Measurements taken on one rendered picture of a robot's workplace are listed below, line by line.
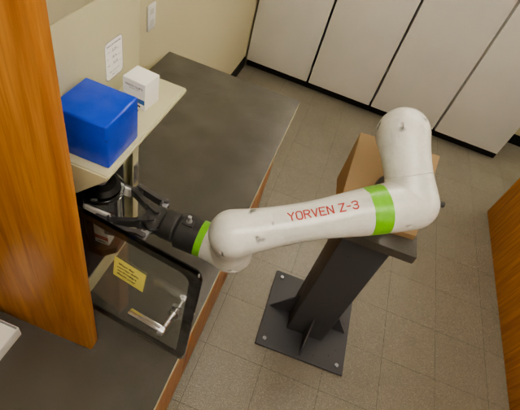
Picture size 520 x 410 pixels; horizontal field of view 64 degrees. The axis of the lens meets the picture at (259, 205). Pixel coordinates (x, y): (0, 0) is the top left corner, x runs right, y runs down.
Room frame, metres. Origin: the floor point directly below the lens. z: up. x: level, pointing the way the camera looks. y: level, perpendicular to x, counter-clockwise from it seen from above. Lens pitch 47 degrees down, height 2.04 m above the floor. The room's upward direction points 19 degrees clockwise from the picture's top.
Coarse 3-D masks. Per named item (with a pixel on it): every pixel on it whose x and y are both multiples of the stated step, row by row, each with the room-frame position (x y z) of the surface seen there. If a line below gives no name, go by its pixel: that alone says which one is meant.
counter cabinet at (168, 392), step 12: (264, 180) 1.63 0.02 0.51; (252, 204) 1.40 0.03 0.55; (216, 288) 0.99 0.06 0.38; (204, 312) 0.83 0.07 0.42; (204, 324) 0.92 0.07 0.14; (192, 336) 0.70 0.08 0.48; (192, 348) 0.76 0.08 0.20; (180, 360) 0.58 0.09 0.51; (180, 372) 0.62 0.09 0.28; (168, 384) 0.49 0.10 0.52; (168, 396) 0.52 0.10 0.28; (156, 408) 0.39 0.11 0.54
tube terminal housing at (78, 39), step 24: (96, 0) 0.63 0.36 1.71; (120, 0) 0.70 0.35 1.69; (72, 24) 0.57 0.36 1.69; (96, 24) 0.63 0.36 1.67; (120, 24) 0.70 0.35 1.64; (72, 48) 0.56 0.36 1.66; (96, 48) 0.62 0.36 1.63; (72, 72) 0.55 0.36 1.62; (96, 72) 0.62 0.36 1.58; (120, 72) 0.70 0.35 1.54
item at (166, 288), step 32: (96, 224) 0.44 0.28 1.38; (96, 256) 0.45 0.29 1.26; (128, 256) 0.43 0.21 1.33; (160, 256) 0.42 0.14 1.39; (96, 288) 0.45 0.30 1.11; (128, 288) 0.43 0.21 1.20; (160, 288) 0.41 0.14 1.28; (192, 288) 0.40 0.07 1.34; (128, 320) 0.43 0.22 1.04; (160, 320) 0.41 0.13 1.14; (192, 320) 0.40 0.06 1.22
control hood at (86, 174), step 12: (168, 84) 0.76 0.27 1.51; (168, 96) 0.72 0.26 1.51; (180, 96) 0.73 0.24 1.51; (156, 108) 0.67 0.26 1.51; (168, 108) 0.68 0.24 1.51; (144, 120) 0.62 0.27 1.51; (156, 120) 0.63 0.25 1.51; (144, 132) 0.59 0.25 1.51; (132, 144) 0.54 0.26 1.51; (72, 156) 0.47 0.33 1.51; (120, 156) 0.51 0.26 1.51; (72, 168) 0.45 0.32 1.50; (84, 168) 0.45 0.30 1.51; (96, 168) 0.46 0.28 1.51; (108, 168) 0.47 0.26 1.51; (84, 180) 0.45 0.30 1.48; (96, 180) 0.45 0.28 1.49
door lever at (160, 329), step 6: (132, 312) 0.38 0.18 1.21; (138, 312) 0.38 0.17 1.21; (168, 312) 0.41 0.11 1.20; (174, 312) 0.40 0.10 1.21; (138, 318) 0.37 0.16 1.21; (144, 318) 0.37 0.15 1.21; (150, 318) 0.38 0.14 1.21; (168, 318) 0.39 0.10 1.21; (174, 318) 0.40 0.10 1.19; (144, 324) 0.37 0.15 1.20; (150, 324) 0.37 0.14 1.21; (156, 324) 0.37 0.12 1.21; (168, 324) 0.38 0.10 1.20; (156, 330) 0.36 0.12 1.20; (162, 330) 0.36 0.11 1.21
